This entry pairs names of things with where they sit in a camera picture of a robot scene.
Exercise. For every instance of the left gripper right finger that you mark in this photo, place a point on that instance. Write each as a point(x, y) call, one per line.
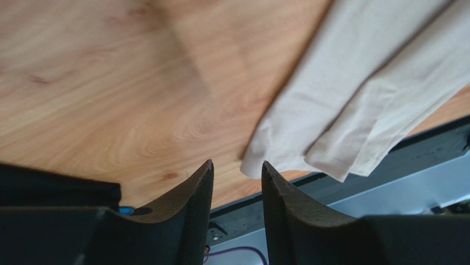
point(301, 230)

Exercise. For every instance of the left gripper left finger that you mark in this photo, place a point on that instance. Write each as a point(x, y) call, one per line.
point(171, 229)

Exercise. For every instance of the beige t shirt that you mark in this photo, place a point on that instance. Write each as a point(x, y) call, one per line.
point(373, 72)

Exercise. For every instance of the teal folded shirt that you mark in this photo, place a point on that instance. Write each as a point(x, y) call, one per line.
point(126, 210)

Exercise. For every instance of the black table edge strip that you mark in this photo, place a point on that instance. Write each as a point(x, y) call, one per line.
point(404, 154)

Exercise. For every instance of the aluminium rail frame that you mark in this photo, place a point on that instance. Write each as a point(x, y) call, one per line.
point(244, 241)

